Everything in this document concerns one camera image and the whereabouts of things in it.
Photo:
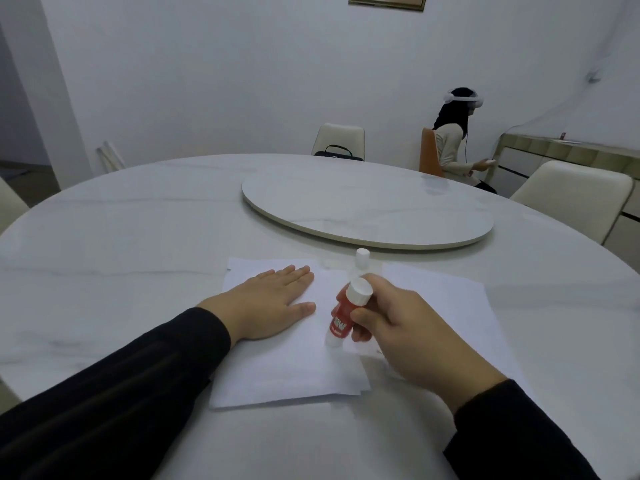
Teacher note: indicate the person's left hand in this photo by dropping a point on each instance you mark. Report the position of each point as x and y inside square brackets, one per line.
[260, 304]

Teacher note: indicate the person's right hand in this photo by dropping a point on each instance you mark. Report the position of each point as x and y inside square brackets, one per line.
[425, 339]

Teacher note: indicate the person's right thumb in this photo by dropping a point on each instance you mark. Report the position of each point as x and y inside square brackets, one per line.
[362, 324]

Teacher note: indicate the person's left thumb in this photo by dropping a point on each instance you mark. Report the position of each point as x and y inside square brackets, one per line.
[302, 310]

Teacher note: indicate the red and white glue stick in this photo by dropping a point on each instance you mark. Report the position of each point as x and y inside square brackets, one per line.
[342, 314]

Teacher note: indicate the person's left forearm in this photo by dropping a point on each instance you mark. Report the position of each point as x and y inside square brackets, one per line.
[115, 394]

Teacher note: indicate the person's right forearm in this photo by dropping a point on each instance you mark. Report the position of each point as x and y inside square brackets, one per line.
[510, 434]

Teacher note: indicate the white glue stick cap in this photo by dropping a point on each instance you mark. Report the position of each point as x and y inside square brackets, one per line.
[363, 255]

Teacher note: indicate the round marble turntable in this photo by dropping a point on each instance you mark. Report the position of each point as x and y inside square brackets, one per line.
[367, 209]

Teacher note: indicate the black bag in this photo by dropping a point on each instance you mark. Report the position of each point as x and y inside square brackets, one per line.
[339, 153]

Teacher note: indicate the cream chair with black bag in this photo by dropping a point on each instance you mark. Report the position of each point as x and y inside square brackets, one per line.
[340, 135]

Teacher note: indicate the orange chair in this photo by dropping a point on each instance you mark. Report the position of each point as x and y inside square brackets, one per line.
[429, 154]

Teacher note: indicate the white boards leaning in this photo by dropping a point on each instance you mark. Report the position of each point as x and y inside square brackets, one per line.
[111, 155]

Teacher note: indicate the cream upholstered chair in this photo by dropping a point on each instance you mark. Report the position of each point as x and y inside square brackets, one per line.
[575, 199]

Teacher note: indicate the white headset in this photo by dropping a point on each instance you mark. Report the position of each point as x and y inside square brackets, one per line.
[462, 98]

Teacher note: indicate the beige sideboard cabinet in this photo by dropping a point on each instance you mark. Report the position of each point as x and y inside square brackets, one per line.
[570, 154]

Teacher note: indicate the cream chair edge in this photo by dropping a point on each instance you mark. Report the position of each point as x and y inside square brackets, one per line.
[10, 204]

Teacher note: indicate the framed picture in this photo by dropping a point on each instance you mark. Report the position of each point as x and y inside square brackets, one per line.
[387, 0]

